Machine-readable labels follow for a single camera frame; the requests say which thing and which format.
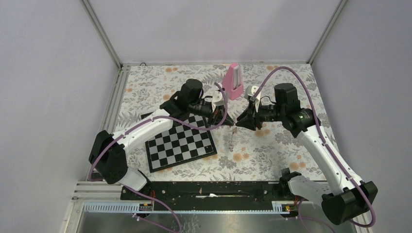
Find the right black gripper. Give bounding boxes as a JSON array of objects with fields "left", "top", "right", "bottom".
[{"left": 235, "top": 99, "right": 285, "bottom": 132}]

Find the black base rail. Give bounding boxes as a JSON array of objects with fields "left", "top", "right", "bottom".
[{"left": 120, "top": 182, "right": 302, "bottom": 212}]

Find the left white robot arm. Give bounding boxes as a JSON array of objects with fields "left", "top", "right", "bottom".
[{"left": 88, "top": 79, "right": 232, "bottom": 200}]

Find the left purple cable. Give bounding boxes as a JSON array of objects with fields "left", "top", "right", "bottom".
[{"left": 87, "top": 82, "right": 228, "bottom": 233}]

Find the floral table mat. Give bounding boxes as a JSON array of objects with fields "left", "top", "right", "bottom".
[{"left": 116, "top": 64, "right": 335, "bottom": 181}]

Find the black white chessboard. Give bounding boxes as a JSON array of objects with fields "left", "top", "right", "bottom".
[{"left": 145, "top": 125, "right": 217, "bottom": 173}]

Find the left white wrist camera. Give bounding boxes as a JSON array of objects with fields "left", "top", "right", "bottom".
[{"left": 211, "top": 90, "right": 227, "bottom": 112}]

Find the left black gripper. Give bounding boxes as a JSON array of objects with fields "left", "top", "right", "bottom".
[{"left": 189, "top": 100, "right": 234, "bottom": 127}]

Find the white slotted cable duct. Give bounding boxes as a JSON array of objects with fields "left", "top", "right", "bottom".
[{"left": 83, "top": 201, "right": 289, "bottom": 214}]

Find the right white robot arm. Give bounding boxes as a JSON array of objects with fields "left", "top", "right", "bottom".
[{"left": 236, "top": 83, "right": 378, "bottom": 225}]

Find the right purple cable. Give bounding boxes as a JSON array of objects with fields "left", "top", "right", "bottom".
[{"left": 252, "top": 66, "right": 377, "bottom": 233}]

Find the purple cable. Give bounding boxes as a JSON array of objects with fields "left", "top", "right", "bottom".
[
  {"left": 87, "top": 82, "right": 228, "bottom": 233},
  {"left": 252, "top": 66, "right": 377, "bottom": 233}
]

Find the pink metronome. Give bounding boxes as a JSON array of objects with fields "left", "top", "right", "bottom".
[{"left": 222, "top": 63, "right": 244, "bottom": 100}]

